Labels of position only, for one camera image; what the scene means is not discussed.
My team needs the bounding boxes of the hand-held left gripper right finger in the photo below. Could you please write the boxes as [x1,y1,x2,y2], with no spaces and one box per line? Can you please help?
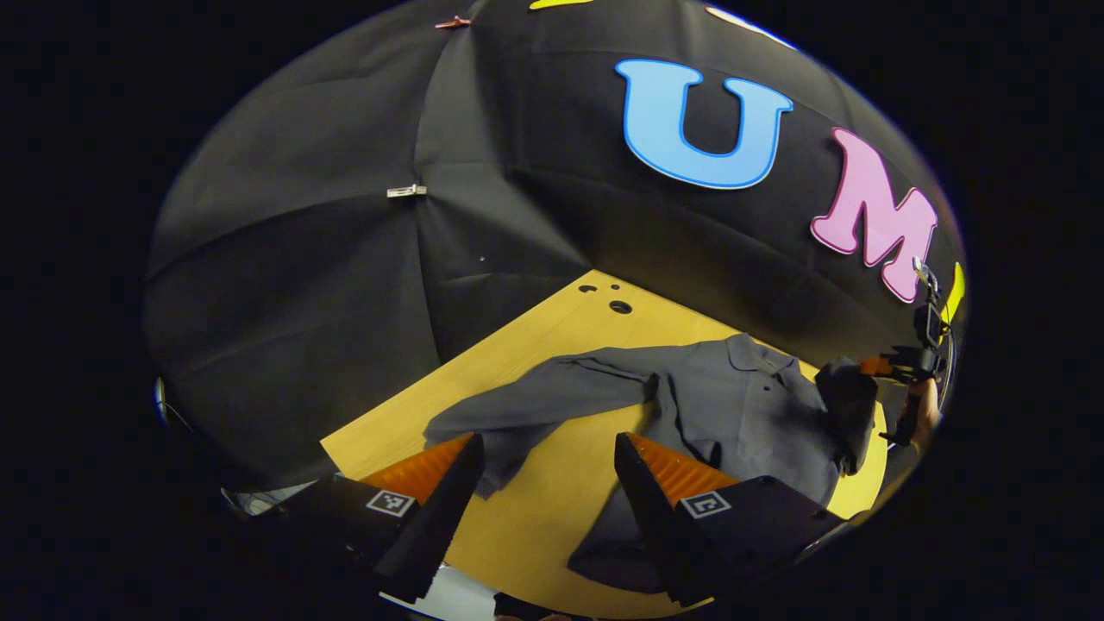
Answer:
[612,431,850,609]

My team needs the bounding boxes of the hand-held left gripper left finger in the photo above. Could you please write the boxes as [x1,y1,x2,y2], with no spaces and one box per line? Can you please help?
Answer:
[250,431,486,605]

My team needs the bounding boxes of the grey button-up shirt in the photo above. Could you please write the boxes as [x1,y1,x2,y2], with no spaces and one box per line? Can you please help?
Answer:
[423,334,881,596]

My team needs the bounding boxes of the black backdrop cloth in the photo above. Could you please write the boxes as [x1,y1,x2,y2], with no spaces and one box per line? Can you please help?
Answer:
[142,0,967,492]

